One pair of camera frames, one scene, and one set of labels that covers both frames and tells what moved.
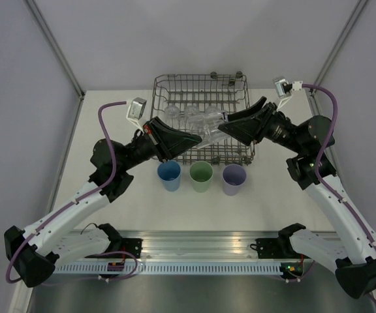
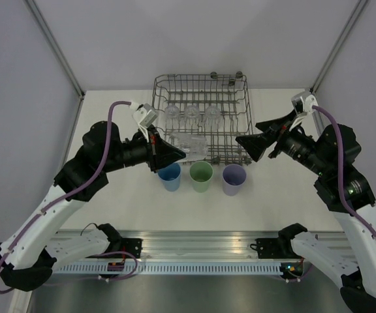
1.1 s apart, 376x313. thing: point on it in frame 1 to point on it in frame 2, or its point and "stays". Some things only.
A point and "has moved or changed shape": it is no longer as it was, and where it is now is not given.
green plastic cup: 201,173 stays
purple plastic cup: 234,177 stays
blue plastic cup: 170,171 stays
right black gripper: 254,128 to 256,144
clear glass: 213,111 stays
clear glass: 213,118 has moved or changed shape
